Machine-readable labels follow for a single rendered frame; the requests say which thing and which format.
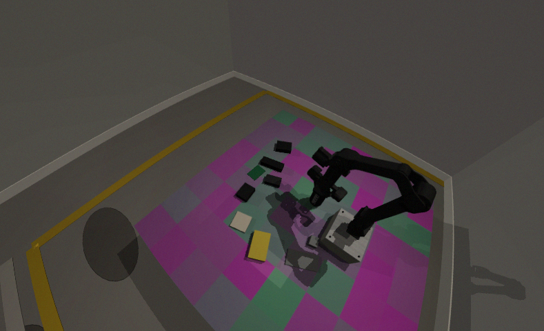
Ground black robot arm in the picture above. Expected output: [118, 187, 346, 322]
[312, 147, 436, 240]

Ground yellow rectangular block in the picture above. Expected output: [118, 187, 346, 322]
[248, 230, 271, 262]

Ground beige flat square tile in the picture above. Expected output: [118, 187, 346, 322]
[230, 212, 252, 233]

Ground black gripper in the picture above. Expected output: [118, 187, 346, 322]
[308, 165, 347, 202]

